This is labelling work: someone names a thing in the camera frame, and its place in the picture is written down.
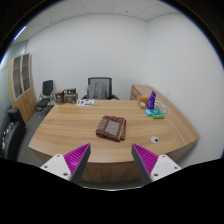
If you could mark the purple standing card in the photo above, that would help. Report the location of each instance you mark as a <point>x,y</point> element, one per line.
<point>151,99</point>

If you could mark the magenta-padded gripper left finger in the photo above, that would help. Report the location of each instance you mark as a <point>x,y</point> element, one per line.
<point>59,165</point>

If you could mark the brown patterned towel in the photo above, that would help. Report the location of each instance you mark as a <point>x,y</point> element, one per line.
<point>111,128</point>

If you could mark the white printed leaflet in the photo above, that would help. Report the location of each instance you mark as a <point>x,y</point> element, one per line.
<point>85,102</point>

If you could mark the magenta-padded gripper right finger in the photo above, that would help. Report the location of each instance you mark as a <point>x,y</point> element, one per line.
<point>163,165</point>

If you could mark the low wooden side cabinet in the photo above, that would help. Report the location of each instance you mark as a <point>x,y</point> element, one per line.
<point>138,92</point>

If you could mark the dark printed cardboard box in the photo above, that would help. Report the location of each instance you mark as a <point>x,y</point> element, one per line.
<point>71,98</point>
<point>70,91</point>

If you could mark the small tan box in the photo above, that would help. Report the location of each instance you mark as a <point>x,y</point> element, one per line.
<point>142,105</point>

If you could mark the teal flat box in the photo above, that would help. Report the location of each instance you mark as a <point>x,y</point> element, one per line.
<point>155,111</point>

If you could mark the blue small box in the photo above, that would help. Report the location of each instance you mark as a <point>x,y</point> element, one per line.
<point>148,112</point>

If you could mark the black leather armchair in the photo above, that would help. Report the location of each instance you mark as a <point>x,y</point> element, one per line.
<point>10,133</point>

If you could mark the clear plastic box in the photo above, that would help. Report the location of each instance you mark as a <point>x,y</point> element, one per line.
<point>161,107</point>

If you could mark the wooden glass-door cabinet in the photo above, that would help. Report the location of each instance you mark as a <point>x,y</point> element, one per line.
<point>22,87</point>

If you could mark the small dark cardboard box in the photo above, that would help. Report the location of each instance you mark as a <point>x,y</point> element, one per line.
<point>59,97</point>

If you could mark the orange box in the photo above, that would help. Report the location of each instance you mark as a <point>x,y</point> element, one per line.
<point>143,99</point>

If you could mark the grey mesh office chair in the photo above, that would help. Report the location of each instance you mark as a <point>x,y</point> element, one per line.
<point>99,89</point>

